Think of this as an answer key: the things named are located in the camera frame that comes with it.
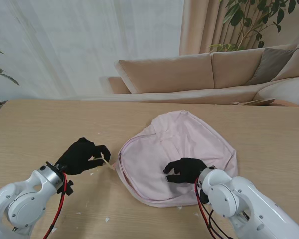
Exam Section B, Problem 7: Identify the pale pink backpack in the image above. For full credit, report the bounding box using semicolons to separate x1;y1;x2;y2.
116;111;239;208

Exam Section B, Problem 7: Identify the small green houseplant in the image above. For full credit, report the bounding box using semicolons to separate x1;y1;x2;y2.
0;45;20;109

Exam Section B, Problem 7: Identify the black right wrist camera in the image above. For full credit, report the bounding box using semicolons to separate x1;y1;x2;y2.
199;189;209;205

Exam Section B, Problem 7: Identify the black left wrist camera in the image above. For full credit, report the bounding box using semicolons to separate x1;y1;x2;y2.
61;180;74;197

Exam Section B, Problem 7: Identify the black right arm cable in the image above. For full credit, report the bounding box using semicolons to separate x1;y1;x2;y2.
205;204;234;239

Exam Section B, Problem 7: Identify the brown cardboard piece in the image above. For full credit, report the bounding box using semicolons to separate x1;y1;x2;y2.
230;98;276;107

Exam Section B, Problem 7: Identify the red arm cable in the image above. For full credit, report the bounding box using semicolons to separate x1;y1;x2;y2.
194;178;230;239
42;173;67;239

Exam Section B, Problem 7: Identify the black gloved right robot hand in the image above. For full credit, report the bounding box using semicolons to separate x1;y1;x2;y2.
163;157;207;184

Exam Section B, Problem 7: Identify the beige pleated curtain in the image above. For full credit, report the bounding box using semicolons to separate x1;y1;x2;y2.
179;0;299;57

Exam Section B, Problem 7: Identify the red left arm cable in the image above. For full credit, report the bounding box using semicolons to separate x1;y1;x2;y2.
42;173;67;239

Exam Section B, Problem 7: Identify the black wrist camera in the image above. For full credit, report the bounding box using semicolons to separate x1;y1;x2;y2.
199;189;209;205
61;180;74;197

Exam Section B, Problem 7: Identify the white sofa cushion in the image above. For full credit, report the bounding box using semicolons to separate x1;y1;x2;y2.
256;77;299;110

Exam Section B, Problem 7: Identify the white sheer curtain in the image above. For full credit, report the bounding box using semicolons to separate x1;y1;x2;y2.
0;0;185;99

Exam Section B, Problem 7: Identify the yellow zipper pull cord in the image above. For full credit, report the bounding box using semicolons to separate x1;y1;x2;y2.
93;155;116;170

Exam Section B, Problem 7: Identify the grey sofa cushion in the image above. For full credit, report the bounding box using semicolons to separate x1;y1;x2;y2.
248;47;299;85

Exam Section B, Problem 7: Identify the tall green leafy plant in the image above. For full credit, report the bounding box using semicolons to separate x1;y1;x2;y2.
209;0;299;53

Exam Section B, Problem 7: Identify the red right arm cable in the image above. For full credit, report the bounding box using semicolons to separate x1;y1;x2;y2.
194;178;230;239

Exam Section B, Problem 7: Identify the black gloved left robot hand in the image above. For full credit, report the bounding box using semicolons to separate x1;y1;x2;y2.
56;137;112;176

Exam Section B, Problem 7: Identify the beige sofa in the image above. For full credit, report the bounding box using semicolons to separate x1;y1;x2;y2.
107;43;299;110

